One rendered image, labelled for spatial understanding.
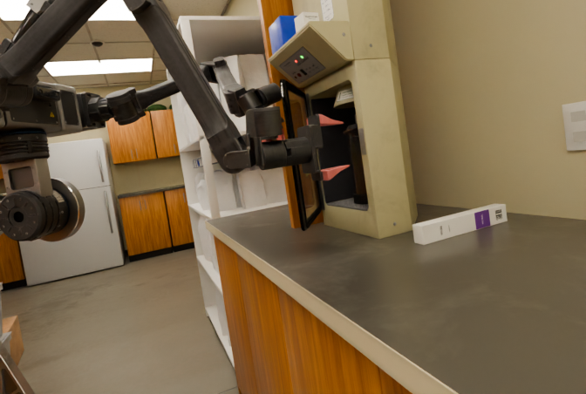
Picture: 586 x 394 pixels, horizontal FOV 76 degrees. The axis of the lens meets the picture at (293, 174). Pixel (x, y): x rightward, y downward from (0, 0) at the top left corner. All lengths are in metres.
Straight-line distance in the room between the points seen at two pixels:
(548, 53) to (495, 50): 0.15
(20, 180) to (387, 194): 1.05
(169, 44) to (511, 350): 0.74
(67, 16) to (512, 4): 1.07
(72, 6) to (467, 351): 0.89
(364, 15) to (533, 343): 0.82
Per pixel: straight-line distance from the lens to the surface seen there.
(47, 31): 0.95
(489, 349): 0.52
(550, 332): 0.57
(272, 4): 1.39
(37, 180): 1.29
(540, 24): 1.19
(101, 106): 1.45
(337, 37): 1.00
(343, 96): 1.11
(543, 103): 1.17
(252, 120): 0.76
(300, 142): 0.78
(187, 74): 0.79
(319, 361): 0.86
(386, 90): 1.05
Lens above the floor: 1.19
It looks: 3 degrees down
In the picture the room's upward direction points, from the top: 8 degrees counter-clockwise
